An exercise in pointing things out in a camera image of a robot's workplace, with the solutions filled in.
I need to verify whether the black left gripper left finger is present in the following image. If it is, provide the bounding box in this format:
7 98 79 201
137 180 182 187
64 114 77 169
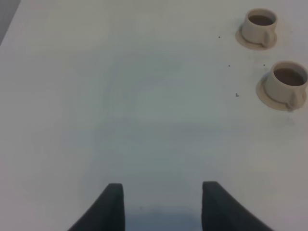
70 183 125 231

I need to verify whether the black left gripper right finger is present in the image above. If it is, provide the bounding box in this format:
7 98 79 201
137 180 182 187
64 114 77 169
201 181 272 231

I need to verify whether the near beige saucer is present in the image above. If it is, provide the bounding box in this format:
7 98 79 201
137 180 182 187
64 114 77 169
256 74 308 111

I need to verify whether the beige saucer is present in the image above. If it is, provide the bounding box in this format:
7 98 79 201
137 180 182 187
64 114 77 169
256 74 308 111
235 26 278 51

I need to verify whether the near beige teacup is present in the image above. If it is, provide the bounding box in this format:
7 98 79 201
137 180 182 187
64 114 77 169
264 60 308 112

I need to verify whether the beige teacup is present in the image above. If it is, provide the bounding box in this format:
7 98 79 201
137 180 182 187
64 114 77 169
241 8 278 49
264 60 308 112

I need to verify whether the far beige saucer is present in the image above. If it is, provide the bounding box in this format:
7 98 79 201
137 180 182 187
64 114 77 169
235 26 278 51

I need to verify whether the far beige teacup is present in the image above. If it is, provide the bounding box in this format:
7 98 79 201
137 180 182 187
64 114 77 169
241 8 278 49

